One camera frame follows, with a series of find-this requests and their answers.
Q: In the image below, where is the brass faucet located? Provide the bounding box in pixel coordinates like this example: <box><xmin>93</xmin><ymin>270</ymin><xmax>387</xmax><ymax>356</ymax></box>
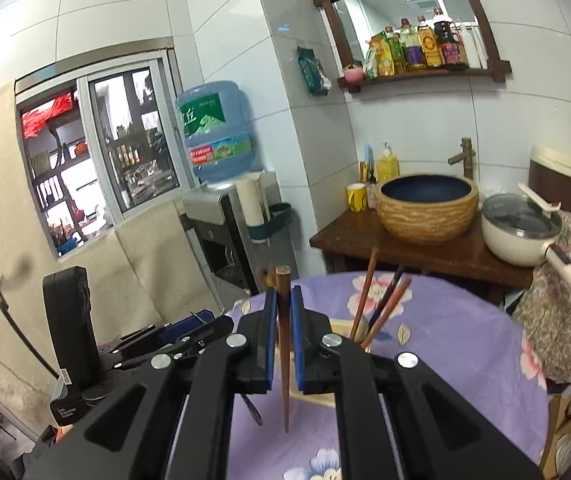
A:
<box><xmin>448</xmin><ymin>137</ymin><xmax>477</xmax><ymax>181</ymax></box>

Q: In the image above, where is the brown and cream rice cooker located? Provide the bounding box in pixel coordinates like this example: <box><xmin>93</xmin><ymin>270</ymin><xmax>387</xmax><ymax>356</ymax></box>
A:
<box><xmin>528</xmin><ymin>145</ymin><xmax>571</xmax><ymax>218</ymax></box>

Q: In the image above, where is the floral patterned cloth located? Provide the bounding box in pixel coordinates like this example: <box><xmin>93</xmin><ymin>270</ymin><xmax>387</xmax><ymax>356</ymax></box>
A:
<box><xmin>510</xmin><ymin>210</ymin><xmax>571</xmax><ymax>386</ymax></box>

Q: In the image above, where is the yellow mug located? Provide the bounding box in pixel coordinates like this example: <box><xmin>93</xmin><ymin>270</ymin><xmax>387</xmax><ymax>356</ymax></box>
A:
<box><xmin>347</xmin><ymin>183</ymin><xmax>369</xmax><ymax>212</ymax></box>

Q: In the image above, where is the black chopstick with gold band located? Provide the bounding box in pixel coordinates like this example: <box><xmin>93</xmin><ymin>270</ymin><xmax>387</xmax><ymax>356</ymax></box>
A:
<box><xmin>367</xmin><ymin>266</ymin><xmax>405</xmax><ymax>332</ymax></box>

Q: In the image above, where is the blue water jug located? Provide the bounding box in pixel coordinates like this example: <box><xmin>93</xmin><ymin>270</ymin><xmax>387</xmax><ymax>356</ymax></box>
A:
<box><xmin>174</xmin><ymin>80</ymin><xmax>257</xmax><ymax>183</ymax></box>

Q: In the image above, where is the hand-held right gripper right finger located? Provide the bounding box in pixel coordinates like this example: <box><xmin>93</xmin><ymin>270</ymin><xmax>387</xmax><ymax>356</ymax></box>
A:
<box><xmin>290</xmin><ymin>285</ymin><xmax>547</xmax><ymax>480</ymax></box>

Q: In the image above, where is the wooden framed wall shelf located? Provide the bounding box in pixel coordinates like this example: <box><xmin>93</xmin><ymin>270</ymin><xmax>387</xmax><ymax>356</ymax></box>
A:
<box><xmin>314</xmin><ymin>0</ymin><xmax>512</xmax><ymax>93</ymax></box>

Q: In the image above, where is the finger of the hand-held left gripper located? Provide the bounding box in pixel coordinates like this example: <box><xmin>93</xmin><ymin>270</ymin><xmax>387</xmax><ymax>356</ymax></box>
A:
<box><xmin>110</xmin><ymin>315</ymin><xmax>235</xmax><ymax>372</ymax></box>
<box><xmin>99</xmin><ymin>310</ymin><xmax>216</xmax><ymax>356</ymax></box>

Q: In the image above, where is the white plastic ladle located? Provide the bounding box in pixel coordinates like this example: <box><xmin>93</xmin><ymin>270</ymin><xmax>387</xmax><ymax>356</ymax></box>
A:
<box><xmin>518</xmin><ymin>182</ymin><xmax>562</xmax><ymax>218</ymax></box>

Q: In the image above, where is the metal framed window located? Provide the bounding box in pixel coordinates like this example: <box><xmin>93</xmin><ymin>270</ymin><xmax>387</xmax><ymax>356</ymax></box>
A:
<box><xmin>15</xmin><ymin>52</ymin><xmax>188</xmax><ymax>261</ymax></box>

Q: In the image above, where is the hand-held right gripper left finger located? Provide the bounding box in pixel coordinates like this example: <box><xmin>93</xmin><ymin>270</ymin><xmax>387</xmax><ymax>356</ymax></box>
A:
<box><xmin>20</xmin><ymin>286</ymin><xmax>279</xmax><ymax>480</ymax></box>

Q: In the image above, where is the purple floral tablecloth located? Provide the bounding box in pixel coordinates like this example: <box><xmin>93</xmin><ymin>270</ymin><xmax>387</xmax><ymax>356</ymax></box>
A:
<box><xmin>225</xmin><ymin>272</ymin><xmax>551</xmax><ymax>480</ymax></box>

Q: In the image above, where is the brown wooden chopstick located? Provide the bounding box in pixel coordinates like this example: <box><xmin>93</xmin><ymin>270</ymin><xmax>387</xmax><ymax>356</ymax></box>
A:
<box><xmin>349</xmin><ymin>246</ymin><xmax>379</xmax><ymax>339</ymax></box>
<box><xmin>275</xmin><ymin>266</ymin><xmax>291</xmax><ymax>434</ymax></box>
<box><xmin>362</xmin><ymin>278</ymin><xmax>412</xmax><ymax>350</ymax></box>

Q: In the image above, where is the green hanging packet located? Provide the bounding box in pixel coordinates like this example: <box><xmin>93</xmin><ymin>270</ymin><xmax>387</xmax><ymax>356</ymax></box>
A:
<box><xmin>296</xmin><ymin>46</ymin><xmax>333</xmax><ymax>96</ymax></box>

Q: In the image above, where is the cream perforated utensil holder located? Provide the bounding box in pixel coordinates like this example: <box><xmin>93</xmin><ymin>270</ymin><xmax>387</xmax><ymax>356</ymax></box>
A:
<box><xmin>289</xmin><ymin>317</ymin><xmax>369</xmax><ymax>408</ymax></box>

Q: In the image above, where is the water dispenser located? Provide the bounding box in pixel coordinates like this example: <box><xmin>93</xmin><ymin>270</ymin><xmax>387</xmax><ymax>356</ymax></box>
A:
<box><xmin>180</xmin><ymin>170</ymin><xmax>283</xmax><ymax>296</ymax></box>

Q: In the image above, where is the teal roll holder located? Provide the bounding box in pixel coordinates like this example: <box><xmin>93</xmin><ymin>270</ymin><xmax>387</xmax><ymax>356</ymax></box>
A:
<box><xmin>248</xmin><ymin>202</ymin><xmax>293</xmax><ymax>243</ymax></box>

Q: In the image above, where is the woven pattern wash basin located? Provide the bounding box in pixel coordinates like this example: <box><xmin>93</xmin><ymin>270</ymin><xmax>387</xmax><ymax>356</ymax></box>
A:
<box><xmin>374</xmin><ymin>174</ymin><xmax>480</xmax><ymax>245</ymax></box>

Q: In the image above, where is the white paper towel roll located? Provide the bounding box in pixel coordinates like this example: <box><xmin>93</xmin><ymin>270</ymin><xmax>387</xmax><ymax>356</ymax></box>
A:
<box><xmin>235</xmin><ymin>172</ymin><xmax>272</xmax><ymax>226</ymax></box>

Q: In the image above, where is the yellow soap pump bottle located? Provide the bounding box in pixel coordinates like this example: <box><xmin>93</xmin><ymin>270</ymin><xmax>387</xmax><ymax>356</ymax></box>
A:
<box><xmin>376</xmin><ymin>142</ymin><xmax>400</xmax><ymax>183</ymax></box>

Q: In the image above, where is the row of condiment bottles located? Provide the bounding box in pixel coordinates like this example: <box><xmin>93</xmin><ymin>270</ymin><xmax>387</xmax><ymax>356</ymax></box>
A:
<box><xmin>364</xmin><ymin>7</ymin><xmax>486</xmax><ymax>80</ymax></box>

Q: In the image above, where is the beige felt wall sheet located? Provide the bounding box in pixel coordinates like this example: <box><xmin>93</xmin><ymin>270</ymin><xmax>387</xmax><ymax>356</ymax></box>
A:
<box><xmin>0</xmin><ymin>80</ymin><xmax>261</xmax><ymax>411</ymax></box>

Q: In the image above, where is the cream pot with glass lid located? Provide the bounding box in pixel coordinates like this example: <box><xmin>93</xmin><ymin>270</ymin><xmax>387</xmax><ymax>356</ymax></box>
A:
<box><xmin>481</xmin><ymin>193</ymin><xmax>571</xmax><ymax>303</ymax></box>

